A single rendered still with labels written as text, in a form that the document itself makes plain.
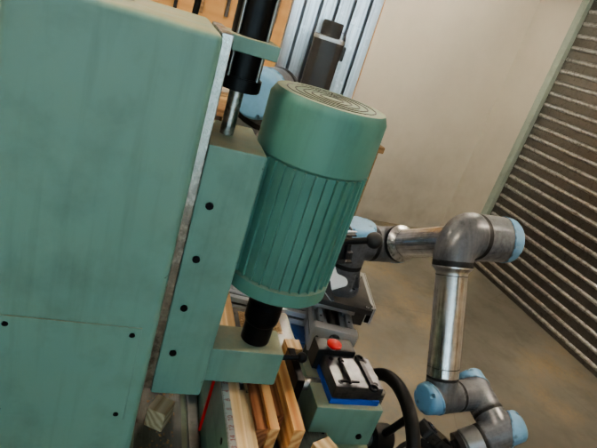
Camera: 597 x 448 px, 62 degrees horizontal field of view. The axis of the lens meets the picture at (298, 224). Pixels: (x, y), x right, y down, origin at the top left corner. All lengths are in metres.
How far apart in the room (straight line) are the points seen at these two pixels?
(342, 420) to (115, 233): 0.55
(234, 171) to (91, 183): 0.18
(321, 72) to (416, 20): 3.08
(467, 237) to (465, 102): 3.76
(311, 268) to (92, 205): 0.32
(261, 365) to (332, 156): 0.41
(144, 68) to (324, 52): 0.93
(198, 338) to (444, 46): 4.12
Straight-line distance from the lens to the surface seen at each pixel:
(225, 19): 4.00
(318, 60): 1.47
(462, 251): 1.22
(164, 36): 0.59
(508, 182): 4.68
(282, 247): 0.72
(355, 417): 0.99
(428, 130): 4.81
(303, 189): 0.69
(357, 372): 0.99
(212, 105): 0.64
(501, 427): 1.34
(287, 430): 0.90
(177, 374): 0.85
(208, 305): 0.77
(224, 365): 0.89
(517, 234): 1.34
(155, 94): 0.60
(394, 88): 4.53
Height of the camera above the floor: 1.57
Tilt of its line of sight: 22 degrees down
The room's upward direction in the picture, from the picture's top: 18 degrees clockwise
